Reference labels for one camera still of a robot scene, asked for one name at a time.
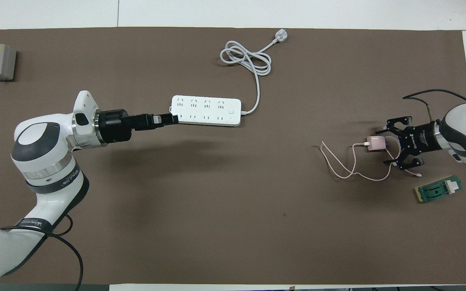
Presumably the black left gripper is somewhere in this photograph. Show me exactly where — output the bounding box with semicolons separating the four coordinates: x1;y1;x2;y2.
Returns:
97;108;179;144

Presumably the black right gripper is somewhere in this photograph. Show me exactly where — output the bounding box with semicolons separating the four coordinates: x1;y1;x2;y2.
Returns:
376;116;438;170

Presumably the pink charger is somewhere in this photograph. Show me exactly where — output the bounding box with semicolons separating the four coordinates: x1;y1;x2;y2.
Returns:
366;136;391;152

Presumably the pink charging cable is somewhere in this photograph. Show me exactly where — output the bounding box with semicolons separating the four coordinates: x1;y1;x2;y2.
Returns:
321;139;423;181

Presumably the white power strip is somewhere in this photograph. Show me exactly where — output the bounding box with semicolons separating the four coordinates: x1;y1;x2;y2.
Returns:
171;95;242;127

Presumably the brown table mat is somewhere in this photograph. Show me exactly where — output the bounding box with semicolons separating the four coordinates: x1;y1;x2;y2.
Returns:
0;27;466;285

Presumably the green knife switch block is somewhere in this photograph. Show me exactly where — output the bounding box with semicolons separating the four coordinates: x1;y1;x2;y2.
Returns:
415;175;463;203

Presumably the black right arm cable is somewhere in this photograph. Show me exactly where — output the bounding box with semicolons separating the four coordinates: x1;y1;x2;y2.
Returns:
403;89;466;122

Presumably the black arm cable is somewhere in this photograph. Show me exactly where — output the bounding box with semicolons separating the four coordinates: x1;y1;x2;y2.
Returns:
0;213;85;291
403;89;466;122

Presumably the white power strip cord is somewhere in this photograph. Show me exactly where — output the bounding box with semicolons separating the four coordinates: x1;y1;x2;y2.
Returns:
220;29;289;116

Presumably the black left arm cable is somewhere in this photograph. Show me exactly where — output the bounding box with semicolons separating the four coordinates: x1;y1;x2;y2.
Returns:
0;213;85;291

